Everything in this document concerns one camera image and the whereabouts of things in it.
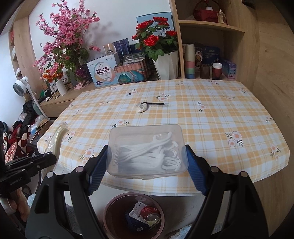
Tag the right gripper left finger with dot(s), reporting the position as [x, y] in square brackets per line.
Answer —
[48, 216]

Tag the brown round trash bin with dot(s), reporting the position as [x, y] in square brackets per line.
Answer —
[119, 224]

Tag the blue probiotic box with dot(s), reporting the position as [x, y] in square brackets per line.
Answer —
[102, 70]

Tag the black plastic spoon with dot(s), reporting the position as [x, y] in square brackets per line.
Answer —
[153, 104]

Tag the light blue tall box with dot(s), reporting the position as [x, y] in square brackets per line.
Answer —
[150, 16]

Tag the small glass bottle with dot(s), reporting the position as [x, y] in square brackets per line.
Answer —
[221, 17]

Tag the rainbow candle blister card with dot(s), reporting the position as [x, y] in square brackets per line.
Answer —
[135, 213]

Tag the red rose bouquet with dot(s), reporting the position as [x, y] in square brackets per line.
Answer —
[156, 39]

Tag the crushed red soda can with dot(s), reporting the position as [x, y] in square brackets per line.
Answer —
[150, 213]

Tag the orange flowers white vase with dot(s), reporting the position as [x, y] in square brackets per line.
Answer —
[56, 84]

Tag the clear box of floss picks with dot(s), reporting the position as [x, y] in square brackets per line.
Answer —
[146, 152]

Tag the beige wrapper strip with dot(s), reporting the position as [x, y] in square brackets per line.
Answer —
[54, 145]

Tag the silver gold award box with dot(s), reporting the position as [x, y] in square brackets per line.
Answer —
[110, 49]

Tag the stack of pastel cups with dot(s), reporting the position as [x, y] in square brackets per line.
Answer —
[189, 61]

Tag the black grey packet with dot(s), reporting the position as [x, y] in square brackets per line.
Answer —
[133, 58]

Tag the wooden shelf unit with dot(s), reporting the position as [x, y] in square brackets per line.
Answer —
[238, 40]

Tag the yellow plaid floral tablecloth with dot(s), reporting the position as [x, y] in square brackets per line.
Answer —
[222, 121]

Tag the low wooden cabinet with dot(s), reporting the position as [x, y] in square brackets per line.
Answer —
[54, 107]

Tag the pink cherry blossom plant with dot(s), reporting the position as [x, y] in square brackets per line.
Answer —
[66, 53]

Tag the small white desk fan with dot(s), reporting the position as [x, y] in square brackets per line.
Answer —
[22, 86]

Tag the pink teal snack package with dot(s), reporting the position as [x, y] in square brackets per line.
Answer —
[131, 73]

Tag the dark blue patterned box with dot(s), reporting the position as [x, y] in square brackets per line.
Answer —
[122, 48]

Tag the dark red cup white lid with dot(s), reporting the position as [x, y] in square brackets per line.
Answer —
[216, 71]

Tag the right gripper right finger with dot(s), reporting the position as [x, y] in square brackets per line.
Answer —
[245, 216]

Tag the small blue carton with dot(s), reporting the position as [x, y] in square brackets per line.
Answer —
[229, 69]

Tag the white rose vase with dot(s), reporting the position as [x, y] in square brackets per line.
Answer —
[167, 66]

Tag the person's left hand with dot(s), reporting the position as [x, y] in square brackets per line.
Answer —
[16, 202]

